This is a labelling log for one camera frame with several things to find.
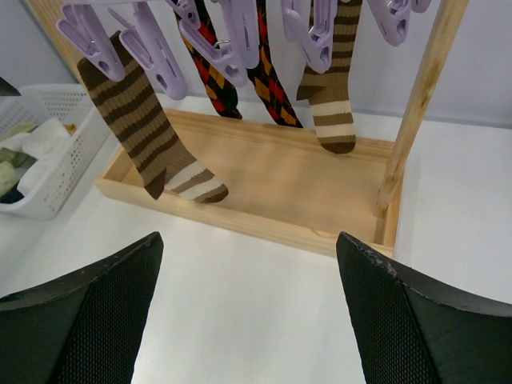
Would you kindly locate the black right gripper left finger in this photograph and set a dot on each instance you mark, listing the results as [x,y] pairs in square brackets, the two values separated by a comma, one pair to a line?
[85,326]

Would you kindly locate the mustard yellow sock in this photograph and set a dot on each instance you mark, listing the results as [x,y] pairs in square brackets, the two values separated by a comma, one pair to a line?
[71,128]

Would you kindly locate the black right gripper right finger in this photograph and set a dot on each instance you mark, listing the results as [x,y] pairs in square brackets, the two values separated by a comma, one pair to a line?
[412,328]

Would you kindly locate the brown striped sock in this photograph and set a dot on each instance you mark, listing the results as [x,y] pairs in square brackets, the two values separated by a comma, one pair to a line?
[328,93]
[132,111]

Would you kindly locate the red black argyle sock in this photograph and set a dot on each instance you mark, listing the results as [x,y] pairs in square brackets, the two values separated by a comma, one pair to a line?
[222,94]

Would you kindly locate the wooden hanger rack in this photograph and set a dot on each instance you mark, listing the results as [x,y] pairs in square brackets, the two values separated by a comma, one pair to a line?
[283,186]

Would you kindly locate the white plastic basket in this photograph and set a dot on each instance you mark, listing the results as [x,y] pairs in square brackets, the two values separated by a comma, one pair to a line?
[71,104]

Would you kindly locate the pale green sock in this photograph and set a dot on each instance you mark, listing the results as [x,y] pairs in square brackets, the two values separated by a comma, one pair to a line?
[14,162]

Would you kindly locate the purple round clip hanger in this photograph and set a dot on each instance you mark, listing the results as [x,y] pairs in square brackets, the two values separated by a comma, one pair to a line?
[319,39]

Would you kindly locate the dark navy sock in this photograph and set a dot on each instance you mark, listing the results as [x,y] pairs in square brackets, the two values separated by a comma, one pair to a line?
[12,196]

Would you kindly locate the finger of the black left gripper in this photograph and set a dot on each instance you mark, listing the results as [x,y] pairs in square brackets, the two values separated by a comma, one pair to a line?
[7,89]

